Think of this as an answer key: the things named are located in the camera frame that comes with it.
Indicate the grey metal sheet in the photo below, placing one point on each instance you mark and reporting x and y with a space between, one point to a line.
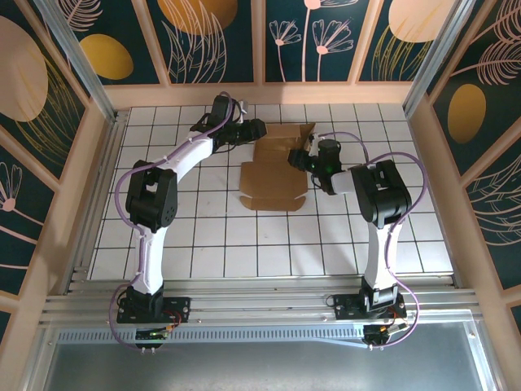
264 366

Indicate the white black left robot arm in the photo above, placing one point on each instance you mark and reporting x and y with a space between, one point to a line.
148 260

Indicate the aluminium cross rail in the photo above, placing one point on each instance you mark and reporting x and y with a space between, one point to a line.
264 303

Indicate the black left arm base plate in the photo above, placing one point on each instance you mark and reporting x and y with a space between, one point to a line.
179 305

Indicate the aluminium frame post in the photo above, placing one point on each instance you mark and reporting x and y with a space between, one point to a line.
77 61
435 53

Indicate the brown cardboard paper box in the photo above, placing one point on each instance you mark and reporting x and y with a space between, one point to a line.
272 179

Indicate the aluminium side rail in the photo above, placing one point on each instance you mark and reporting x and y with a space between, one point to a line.
102 183

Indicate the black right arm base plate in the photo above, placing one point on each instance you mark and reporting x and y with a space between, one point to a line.
346 305

